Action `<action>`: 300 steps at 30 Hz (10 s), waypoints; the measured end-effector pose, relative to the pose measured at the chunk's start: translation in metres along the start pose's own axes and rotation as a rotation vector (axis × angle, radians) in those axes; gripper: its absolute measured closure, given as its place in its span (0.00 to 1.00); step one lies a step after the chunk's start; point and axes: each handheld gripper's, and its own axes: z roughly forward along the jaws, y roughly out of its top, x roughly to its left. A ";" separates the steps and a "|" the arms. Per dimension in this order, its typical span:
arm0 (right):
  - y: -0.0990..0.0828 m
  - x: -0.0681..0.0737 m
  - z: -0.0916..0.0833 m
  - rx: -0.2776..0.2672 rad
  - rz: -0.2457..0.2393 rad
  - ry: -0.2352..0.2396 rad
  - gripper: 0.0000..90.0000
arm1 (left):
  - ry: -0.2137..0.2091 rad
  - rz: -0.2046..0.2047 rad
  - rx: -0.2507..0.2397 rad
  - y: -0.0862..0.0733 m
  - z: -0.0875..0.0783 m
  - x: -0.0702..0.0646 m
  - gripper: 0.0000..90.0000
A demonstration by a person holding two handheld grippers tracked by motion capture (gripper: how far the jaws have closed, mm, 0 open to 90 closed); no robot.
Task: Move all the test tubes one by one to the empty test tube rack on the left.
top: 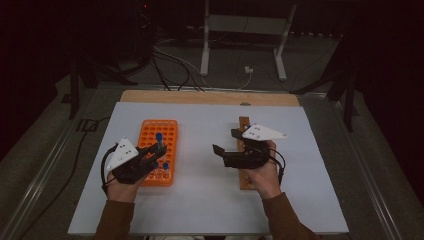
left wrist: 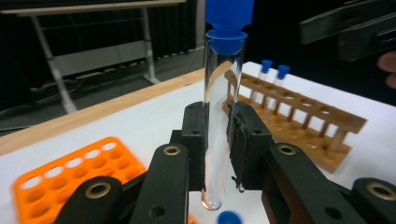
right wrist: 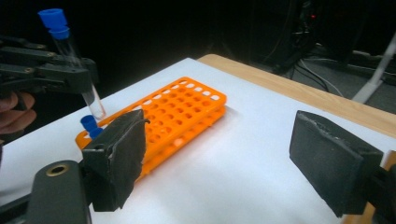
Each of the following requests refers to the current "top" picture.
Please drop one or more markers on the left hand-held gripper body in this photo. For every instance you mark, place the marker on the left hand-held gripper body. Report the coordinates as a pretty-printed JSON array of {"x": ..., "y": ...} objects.
[{"x": 123, "y": 156}]

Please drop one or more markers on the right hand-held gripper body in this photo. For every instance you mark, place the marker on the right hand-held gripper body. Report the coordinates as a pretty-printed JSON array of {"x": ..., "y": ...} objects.
[{"x": 248, "y": 158}]

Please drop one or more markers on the wooden test tube rack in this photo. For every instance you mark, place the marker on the wooden test tube rack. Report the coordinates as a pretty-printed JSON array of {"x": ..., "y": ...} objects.
[{"x": 244, "y": 121}]

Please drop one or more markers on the orange plastic tube rack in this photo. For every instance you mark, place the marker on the orange plastic tube rack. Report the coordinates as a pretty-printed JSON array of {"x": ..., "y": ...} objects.
[{"x": 166, "y": 133}]

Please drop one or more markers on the person's right hand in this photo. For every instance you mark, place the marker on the person's right hand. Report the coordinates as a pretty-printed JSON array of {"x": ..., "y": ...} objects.
[{"x": 265, "y": 181}]

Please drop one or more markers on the person's left hand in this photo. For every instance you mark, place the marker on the person's left hand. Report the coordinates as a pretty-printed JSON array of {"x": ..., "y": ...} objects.
[{"x": 121, "y": 193}]

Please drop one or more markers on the white table mat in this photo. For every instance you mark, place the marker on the white table mat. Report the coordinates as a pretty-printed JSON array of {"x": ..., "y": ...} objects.
[{"x": 206, "y": 200}]

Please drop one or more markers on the black tripod stand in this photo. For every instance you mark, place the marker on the black tripod stand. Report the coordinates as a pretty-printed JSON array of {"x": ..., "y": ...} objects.
[
  {"x": 74, "y": 93},
  {"x": 348, "y": 100}
]

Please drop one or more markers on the white metal stand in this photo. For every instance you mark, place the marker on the white metal stand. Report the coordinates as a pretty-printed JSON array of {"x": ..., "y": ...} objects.
[{"x": 245, "y": 25}]

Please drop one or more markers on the dark equipment tower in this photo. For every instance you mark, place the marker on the dark equipment tower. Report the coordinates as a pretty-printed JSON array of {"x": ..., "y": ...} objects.
[{"x": 145, "y": 26}]

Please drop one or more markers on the aluminium rail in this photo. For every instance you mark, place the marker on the aluminium rail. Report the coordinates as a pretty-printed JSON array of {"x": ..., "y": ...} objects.
[
  {"x": 370, "y": 173},
  {"x": 43, "y": 173}
]

